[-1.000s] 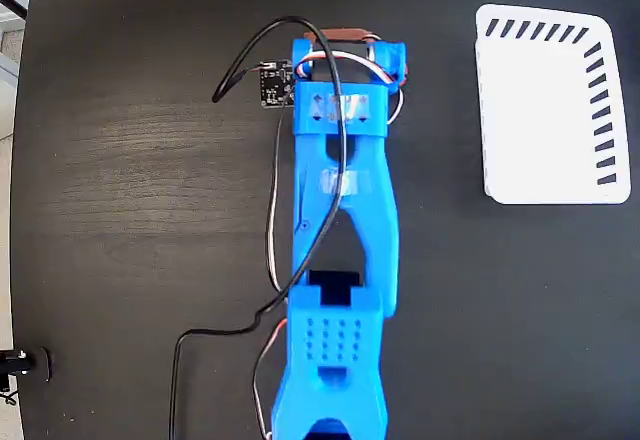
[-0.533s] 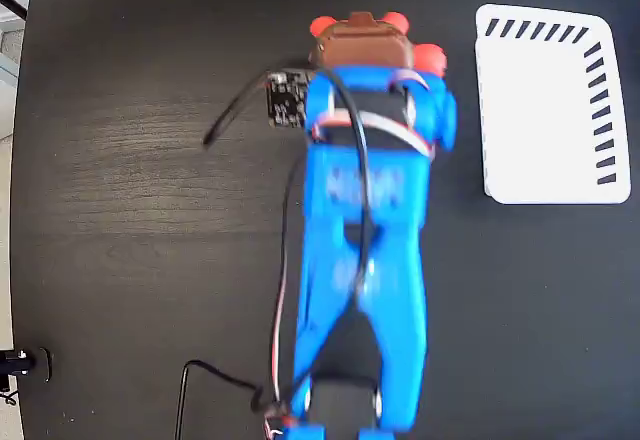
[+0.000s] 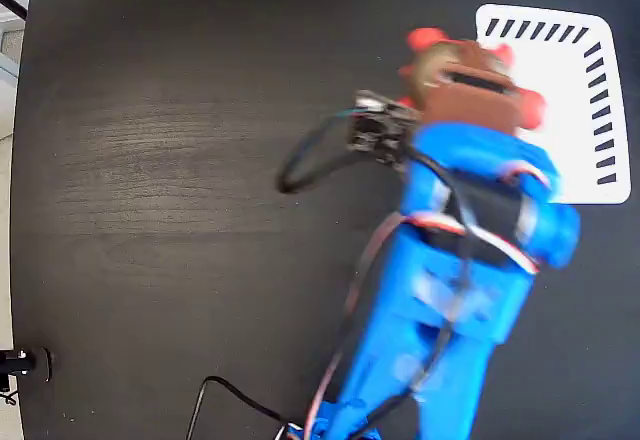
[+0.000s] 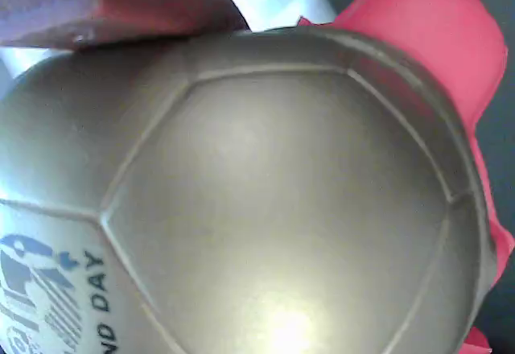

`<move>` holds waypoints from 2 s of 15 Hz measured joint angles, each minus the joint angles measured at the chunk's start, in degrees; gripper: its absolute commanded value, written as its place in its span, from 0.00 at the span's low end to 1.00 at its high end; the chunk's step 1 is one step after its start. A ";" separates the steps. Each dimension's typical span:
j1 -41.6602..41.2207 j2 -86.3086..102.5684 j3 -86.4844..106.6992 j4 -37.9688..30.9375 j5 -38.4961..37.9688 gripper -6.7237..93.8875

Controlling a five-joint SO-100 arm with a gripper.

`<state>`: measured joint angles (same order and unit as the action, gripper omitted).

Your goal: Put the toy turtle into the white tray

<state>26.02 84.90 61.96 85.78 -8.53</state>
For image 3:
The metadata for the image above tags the pink red plush toy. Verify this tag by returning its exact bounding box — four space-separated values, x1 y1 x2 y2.
398 26 547 130

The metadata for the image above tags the white slotted tray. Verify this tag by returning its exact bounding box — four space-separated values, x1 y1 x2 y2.
473 3 632 206

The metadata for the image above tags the black metal bar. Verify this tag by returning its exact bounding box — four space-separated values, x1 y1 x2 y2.
0 0 30 20

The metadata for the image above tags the black table clamp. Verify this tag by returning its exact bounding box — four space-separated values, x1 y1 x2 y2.
0 347 55 384

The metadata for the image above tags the black gripper camera module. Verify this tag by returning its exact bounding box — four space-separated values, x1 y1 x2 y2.
347 89 422 169

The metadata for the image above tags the red white servo cable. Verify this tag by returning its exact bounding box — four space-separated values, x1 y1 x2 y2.
303 211 469 440

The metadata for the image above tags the black camera cable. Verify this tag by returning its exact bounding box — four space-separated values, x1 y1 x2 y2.
276 108 381 195

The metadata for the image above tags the black power cable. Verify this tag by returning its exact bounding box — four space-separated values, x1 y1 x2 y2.
185 375 301 440

